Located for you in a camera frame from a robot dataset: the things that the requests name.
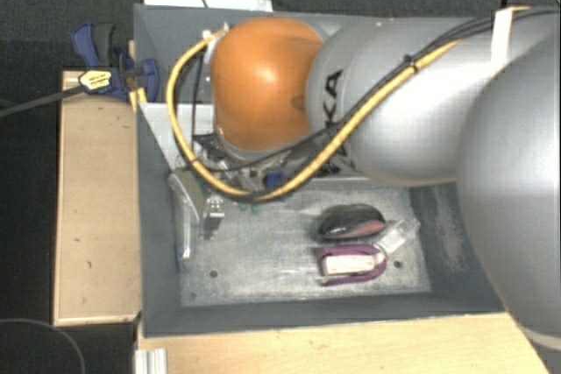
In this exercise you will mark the pale wood flat board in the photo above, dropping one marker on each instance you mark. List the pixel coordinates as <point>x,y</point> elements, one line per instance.
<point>98,210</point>

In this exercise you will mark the black and pink computer mouse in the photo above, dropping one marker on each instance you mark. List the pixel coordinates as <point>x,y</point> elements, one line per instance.
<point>350,223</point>

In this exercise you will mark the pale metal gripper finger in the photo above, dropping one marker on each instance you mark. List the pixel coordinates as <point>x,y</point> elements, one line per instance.
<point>184,223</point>
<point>214,212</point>

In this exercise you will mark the clear plastic piece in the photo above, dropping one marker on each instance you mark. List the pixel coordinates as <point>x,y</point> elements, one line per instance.
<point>399,234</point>

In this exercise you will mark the grey metal bin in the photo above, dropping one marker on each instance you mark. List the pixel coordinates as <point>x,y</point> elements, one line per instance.
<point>271,258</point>

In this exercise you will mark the purple and white stapler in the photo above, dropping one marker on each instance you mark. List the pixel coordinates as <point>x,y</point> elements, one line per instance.
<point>350,265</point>

